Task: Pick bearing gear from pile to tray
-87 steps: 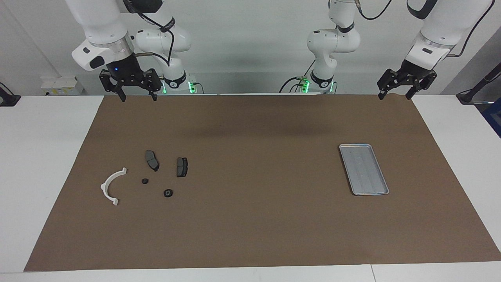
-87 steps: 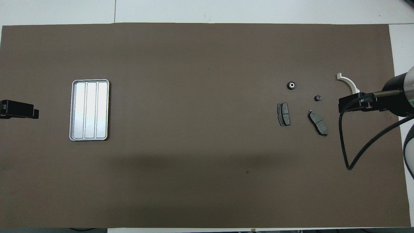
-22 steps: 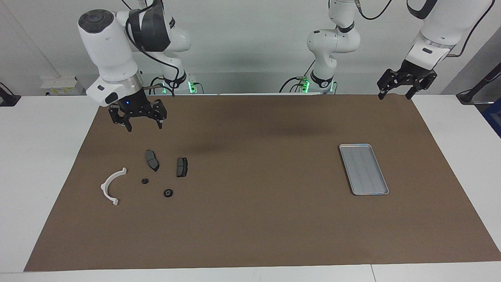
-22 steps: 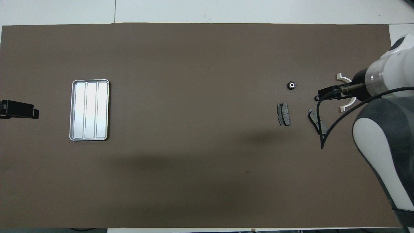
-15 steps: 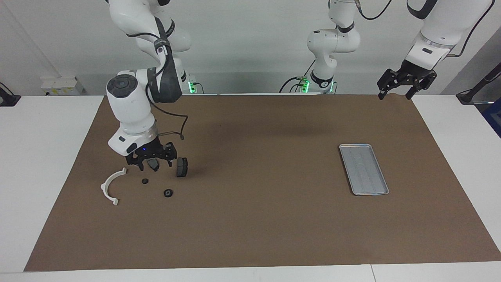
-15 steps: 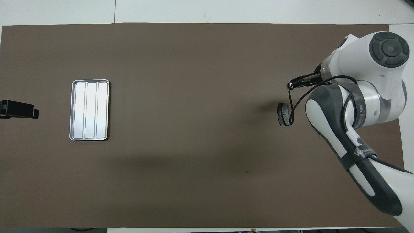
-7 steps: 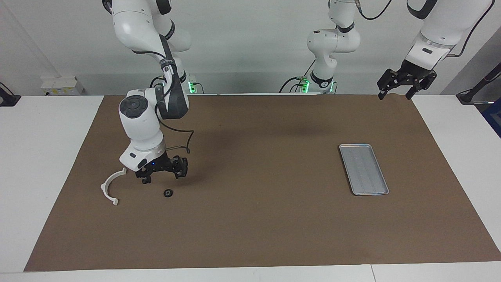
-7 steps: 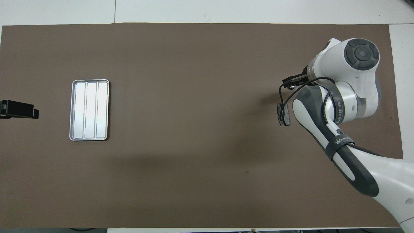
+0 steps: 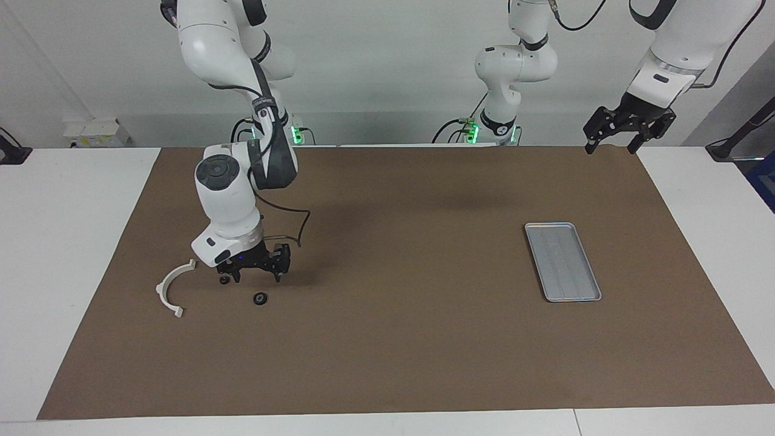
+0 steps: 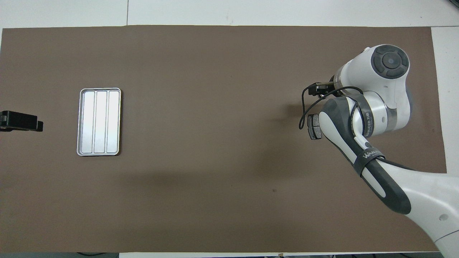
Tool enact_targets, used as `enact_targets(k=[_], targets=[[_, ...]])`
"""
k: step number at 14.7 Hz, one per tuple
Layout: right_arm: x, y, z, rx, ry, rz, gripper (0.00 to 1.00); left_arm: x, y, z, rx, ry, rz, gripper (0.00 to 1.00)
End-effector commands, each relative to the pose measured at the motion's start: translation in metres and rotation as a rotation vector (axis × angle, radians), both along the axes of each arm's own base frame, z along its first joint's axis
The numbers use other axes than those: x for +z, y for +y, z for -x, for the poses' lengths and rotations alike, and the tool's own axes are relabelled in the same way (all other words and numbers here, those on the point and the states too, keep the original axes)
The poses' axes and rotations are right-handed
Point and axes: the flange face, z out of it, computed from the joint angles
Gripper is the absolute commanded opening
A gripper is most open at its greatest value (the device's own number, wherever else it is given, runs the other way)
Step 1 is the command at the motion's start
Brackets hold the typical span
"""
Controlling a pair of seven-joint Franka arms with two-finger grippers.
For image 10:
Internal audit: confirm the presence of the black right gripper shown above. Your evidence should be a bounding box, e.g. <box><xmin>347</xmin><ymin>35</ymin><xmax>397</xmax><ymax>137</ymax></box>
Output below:
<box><xmin>309</xmin><ymin>81</ymin><xmax>336</xmax><ymax>97</ymax></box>

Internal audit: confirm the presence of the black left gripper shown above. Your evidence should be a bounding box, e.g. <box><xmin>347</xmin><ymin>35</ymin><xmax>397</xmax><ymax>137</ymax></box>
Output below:
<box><xmin>0</xmin><ymin>110</ymin><xmax>44</xmax><ymax>132</ymax></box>

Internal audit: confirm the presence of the silver metal tray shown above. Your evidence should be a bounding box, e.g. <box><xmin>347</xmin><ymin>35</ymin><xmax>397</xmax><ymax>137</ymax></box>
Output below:
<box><xmin>76</xmin><ymin>87</ymin><xmax>122</xmax><ymax>157</ymax></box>

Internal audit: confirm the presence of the grey brake pad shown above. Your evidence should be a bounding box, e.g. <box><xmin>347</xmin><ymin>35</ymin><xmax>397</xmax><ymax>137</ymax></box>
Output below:
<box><xmin>307</xmin><ymin>114</ymin><xmax>323</xmax><ymax>140</ymax></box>

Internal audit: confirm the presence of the brown table mat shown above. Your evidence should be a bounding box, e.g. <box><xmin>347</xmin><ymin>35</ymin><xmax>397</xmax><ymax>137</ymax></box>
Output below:
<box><xmin>0</xmin><ymin>25</ymin><xmax>456</xmax><ymax>253</ymax></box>

